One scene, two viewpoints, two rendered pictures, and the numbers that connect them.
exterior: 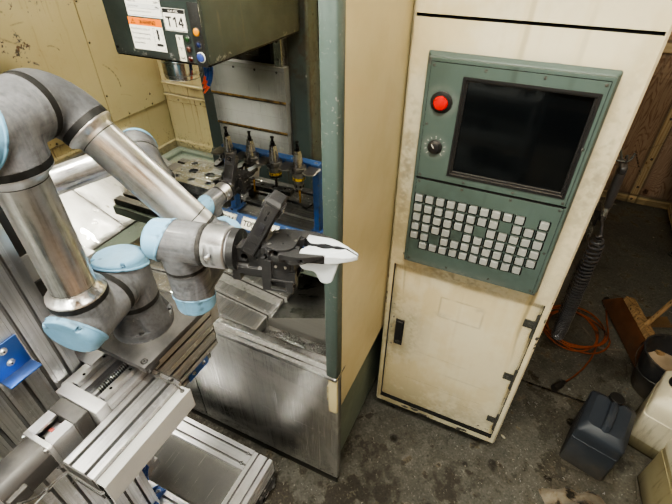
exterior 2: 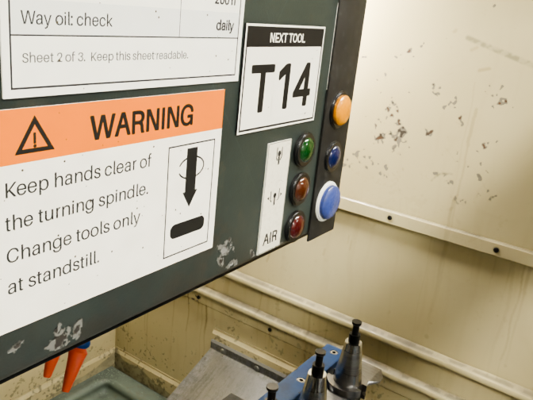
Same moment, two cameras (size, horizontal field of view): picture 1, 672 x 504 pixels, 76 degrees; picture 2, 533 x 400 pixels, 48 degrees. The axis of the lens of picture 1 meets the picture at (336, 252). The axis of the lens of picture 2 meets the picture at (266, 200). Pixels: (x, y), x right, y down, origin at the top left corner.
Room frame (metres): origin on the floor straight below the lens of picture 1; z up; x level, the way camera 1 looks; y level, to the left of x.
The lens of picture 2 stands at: (1.59, 0.97, 1.77)
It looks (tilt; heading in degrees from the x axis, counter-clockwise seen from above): 18 degrees down; 278
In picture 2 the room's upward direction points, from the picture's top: 6 degrees clockwise
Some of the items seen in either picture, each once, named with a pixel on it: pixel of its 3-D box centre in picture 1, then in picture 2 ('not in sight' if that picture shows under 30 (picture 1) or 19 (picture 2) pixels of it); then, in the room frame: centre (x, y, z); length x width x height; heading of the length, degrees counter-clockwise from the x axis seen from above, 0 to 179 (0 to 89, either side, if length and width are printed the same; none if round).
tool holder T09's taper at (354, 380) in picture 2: (297, 158); (350, 360); (1.55, 0.15, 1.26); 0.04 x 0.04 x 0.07
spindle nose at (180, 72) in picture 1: (181, 61); not in sight; (1.92, 0.65, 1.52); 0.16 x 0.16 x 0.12
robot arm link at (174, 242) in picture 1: (179, 242); not in sight; (0.60, 0.27, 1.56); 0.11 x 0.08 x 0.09; 79
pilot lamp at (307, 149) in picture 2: not in sight; (305, 149); (1.63, 0.51, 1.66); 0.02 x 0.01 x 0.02; 65
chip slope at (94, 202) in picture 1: (119, 189); not in sight; (2.20, 1.25, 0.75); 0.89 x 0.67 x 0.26; 155
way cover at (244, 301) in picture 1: (195, 279); not in sight; (1.47, 0.64, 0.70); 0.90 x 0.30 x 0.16; 65
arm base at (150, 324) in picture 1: (138, 308); not in sight; (0.78, 0.50, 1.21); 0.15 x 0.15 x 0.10
